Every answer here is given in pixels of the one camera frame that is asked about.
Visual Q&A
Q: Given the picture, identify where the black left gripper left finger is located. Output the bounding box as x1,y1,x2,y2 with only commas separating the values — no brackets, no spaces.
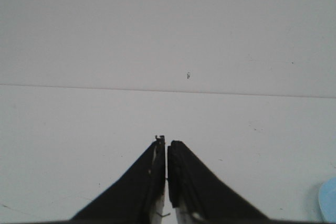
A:
69,135,166,223

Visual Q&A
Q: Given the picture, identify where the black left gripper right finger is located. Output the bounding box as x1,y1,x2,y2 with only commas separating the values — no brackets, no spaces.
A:
167,141,270,223

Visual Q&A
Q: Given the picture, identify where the light blue round plate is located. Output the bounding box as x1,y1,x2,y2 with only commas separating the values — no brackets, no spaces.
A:
318,177,335,223

